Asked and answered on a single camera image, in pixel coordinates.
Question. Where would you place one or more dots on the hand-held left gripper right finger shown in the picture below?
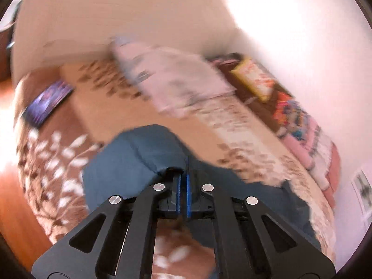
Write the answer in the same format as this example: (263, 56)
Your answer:
(188, 191)

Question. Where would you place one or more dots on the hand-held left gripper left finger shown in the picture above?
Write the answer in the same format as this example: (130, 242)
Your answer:
(178, 190)

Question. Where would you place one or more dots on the dark blue padded jacket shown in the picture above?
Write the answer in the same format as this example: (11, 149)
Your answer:
(130, 165)

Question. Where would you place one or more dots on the white floral pillow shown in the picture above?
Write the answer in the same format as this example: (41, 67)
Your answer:
(180, 78)

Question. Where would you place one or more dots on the bed with floral bedspread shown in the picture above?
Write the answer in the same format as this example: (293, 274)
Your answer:
(96, 113)

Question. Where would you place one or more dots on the colourful patterned pillow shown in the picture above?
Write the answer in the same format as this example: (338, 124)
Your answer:
(293, 116)

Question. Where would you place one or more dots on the yellow printed cushion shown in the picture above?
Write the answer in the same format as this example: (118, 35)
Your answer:
(255, 78)

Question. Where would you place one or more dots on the pink folded blanket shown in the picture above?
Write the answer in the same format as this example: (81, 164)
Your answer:
(316, 157)

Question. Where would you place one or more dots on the dark purple book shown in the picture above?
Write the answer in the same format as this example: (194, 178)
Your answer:
(46, 101)

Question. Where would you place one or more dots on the white wall socket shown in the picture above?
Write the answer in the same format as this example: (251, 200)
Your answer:
(363, 191)

